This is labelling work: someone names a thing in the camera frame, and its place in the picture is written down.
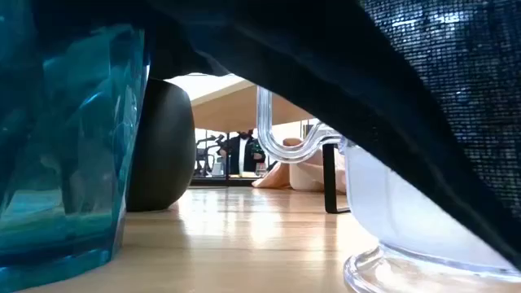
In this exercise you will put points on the pink cloth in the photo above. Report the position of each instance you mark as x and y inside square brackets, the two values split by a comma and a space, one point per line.
[277, 177]

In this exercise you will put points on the black mug yellow inside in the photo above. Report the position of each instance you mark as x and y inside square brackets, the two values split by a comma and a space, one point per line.
[163, 146]

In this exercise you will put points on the clear glass pitcher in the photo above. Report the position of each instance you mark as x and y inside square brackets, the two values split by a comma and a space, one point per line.
[390, 211]

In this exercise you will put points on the navy blue cloth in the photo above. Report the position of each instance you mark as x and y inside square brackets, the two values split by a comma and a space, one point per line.
[447, 81]

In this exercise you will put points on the background black robot arm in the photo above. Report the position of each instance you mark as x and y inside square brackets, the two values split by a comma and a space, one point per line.
[201, 156]

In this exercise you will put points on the person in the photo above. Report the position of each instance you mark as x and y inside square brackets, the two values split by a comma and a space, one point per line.
[238, 156]

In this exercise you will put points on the wooden shelf black metal frame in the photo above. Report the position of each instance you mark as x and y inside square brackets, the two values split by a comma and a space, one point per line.
[228, 114]

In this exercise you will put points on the black metal table frame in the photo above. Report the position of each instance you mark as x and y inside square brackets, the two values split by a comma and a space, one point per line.
[220, 182]

